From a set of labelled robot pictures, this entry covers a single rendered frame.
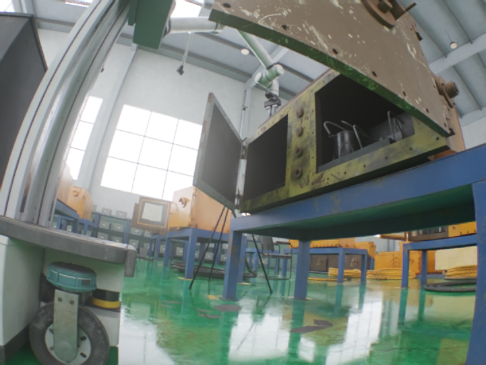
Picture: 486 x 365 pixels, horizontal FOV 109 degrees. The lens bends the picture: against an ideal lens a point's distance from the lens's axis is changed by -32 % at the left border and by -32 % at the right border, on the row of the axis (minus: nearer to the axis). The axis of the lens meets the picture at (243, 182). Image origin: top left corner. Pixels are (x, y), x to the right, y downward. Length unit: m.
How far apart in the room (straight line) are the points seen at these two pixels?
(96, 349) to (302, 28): 0.72
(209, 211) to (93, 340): 3.16
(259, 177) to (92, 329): 1.65
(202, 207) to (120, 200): 6.81
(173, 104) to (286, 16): 11.30
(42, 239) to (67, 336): 0.20
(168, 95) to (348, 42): 11.49
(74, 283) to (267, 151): 1.78
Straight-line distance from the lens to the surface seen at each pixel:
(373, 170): 0.93
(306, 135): 1.31
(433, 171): 0.84
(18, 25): 0.84
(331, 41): 0.50
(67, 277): 0.53
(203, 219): 3.55
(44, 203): 0.94
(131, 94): 11.72
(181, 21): 1.83
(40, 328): 0.60
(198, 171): 1.30
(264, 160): 2.01
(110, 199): 10.11
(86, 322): 0.56
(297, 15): 0.49
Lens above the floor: 0.33
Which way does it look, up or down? 17 degrees up
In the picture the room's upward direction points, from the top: 6 degrees clockwise
